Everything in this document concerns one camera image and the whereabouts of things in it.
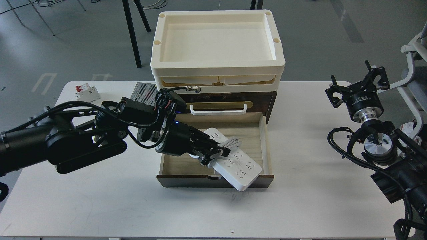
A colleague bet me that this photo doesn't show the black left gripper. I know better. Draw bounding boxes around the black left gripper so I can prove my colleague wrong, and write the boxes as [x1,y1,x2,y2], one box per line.
[155,123,231,166]

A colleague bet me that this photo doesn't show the silver mesh power supply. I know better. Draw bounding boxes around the silver mesh power supply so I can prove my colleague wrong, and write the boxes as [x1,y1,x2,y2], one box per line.
[130,82,158,105]

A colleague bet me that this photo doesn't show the white drawer handle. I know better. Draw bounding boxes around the white drawer handle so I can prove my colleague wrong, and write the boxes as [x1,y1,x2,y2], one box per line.
[190,103,248,116]

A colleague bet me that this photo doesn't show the open wooden drawer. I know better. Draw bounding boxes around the open wooden drawer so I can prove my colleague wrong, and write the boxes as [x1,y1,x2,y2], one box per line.
[156,112,274,188]

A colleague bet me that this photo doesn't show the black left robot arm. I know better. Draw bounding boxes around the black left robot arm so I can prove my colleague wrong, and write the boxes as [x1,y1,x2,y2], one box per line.
[0,88,231,176]

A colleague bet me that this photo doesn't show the cream plastic tray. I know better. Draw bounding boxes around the cream plastic tray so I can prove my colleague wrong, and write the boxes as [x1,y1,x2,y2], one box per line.
[150,9,285,77]
[154,74,282,94]

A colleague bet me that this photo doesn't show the cream plastic tray top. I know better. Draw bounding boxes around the cream plastic tray top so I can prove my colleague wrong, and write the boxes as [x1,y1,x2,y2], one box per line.
[150,9,285,77]

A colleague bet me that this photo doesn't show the cream plastic tray lower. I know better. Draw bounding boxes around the cream plastic tray lower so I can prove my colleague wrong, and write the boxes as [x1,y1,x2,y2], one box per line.
[154,74,282,94]

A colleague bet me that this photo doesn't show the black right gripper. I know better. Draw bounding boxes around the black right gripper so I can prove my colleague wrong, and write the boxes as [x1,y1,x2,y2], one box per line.
[325,60,390,121]

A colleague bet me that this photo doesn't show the white power strip with cable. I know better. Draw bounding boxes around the white power strip with cable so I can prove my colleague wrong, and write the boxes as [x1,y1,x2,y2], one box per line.
[204,128,262,191]

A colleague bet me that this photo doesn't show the black table legs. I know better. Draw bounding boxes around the black table legs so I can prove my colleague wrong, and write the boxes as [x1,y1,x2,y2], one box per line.
[122,0,151,68]

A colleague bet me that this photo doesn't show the white chair frame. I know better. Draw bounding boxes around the white chair frame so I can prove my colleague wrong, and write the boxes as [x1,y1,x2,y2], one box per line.
[390,30,427,139]

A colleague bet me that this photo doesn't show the white circuit breaker red switch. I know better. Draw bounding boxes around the white circuit breaker red switch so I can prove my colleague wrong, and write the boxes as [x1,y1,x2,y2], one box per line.
[75,83,101,102]

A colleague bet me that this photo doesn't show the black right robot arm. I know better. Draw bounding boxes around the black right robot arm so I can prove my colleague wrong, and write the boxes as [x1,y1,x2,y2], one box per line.
[325,61,427,240]

